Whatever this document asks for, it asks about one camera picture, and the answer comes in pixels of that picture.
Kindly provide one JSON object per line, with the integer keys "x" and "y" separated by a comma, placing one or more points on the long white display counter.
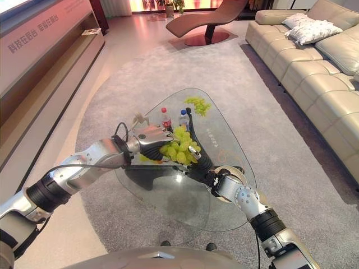
{"x": 42, "y": 70}

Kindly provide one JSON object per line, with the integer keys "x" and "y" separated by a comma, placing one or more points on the dark left robot foot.
{"x": 165, "y": 243}

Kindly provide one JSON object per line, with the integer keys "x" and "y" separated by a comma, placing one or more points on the small beige figurine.
{"x": 139, "y": 119}

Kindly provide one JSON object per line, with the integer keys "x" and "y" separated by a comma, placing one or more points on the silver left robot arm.
{"x": 92, "y": 157}

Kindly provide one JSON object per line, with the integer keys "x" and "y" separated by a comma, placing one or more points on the water bottle blue cap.
{"x": 183, "y": 117}

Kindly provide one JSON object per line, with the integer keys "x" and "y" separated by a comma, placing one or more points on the brown lounge chair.
{"x": 202, "y": 22}

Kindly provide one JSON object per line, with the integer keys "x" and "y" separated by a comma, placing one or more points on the white patterned pillow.
{"x": 312, "y": 33}
{"x": 297, "y": 20}

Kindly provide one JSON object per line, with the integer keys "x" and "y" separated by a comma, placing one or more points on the potted green plant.
{"x": 174, "y": 7}

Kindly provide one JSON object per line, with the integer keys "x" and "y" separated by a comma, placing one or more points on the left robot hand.
{"x": 152, "y": 137}

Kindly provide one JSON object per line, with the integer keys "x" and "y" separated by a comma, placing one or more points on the cola bottle red cap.
{"x": 166, "y": 120}

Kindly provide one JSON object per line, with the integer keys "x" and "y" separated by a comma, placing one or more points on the small green grape bunch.
{"x": 198, "y": 104}

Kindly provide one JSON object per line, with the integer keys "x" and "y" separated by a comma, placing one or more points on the grey carpet rug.
{"x": 174, "y": 73}

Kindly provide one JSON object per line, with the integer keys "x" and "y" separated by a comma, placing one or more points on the yellow banana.
{"x": 144, "y": 158}

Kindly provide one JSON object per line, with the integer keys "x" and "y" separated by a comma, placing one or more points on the large green grape bunch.
{"x": 181, "y": 147}

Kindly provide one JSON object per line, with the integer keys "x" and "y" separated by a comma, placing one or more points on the booklet on shelf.
{"x": 90, "y": 31}

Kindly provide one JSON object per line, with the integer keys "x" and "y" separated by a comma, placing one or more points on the dark robot foot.
{"x": 165, "y": 243}
{"x": 211, "y": 246}

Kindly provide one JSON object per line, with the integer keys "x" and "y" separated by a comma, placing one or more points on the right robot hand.
{"x": 203, "y": 164}

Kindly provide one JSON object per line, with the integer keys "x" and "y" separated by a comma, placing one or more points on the dark right robot foot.
{"x": 211, "y": 246}

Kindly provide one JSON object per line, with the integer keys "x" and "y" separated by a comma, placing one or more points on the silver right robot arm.
{"x": 252, "y": 201}

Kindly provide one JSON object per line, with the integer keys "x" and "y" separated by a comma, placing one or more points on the beige leather sofa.
{"x": 308, "y": 78}

